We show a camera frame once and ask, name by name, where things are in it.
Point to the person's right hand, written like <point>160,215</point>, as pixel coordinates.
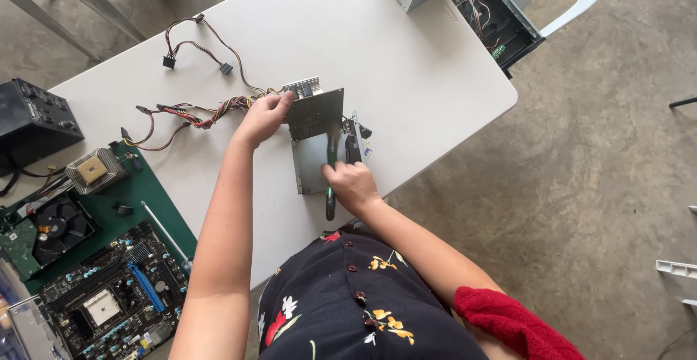
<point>354,185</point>

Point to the person's left hand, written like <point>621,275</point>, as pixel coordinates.
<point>261,120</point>

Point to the person's right fingers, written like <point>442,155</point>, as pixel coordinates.
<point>330,172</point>

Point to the person's left fingers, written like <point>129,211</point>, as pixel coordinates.
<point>283,101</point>

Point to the power supply circuit board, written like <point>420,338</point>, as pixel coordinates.
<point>316,112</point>

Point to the grey metal power supply case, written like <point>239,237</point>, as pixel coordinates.
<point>310,158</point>

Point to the black floral dress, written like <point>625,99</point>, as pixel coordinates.
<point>348,305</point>

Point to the green work mat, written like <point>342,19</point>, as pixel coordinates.
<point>136,196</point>

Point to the long metal shaft screwdriver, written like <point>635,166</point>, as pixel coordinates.
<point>166,234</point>

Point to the small black plastic part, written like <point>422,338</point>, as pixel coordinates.
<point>123,209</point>

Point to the silver heat sink with processor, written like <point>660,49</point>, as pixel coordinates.
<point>95,170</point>

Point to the open black computer case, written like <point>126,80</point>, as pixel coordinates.
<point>493,11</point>

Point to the red cloth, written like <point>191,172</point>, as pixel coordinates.
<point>512,322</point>

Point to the black computer motherboard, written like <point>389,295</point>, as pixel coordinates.
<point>117,294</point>

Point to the black box device with sockets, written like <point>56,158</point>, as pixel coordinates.
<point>32,123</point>

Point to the black cooling fan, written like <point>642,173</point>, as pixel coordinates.
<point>62,229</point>

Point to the hard drive with green board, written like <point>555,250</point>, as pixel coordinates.
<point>19,248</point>

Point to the black rod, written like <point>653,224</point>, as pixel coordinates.
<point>683,101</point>

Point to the white plastic frame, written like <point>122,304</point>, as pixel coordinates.
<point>678,273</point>

